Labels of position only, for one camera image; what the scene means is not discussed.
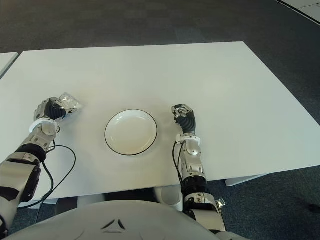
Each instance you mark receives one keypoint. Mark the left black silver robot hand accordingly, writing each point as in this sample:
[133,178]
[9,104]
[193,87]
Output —
[48,110]

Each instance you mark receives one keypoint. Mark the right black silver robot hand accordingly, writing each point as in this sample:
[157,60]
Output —
[187,122]

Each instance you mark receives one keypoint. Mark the clear plastic water bottle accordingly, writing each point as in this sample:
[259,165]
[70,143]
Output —
[71,101]

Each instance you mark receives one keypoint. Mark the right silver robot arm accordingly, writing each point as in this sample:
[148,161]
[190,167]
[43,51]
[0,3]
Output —
[193,162]

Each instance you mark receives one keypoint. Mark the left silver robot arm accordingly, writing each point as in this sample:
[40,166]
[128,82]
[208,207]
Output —
[27,155]

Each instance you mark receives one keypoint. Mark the white plate with black rim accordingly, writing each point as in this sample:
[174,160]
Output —
[131,132]

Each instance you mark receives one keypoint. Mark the neighbouring white table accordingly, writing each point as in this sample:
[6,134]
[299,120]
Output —
[6,62]

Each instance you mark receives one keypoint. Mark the white cylindrical table leg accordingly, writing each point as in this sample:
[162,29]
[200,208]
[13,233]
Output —
[171,196]

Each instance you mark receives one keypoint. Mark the grey robot torso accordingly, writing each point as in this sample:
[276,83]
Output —
[125,222]

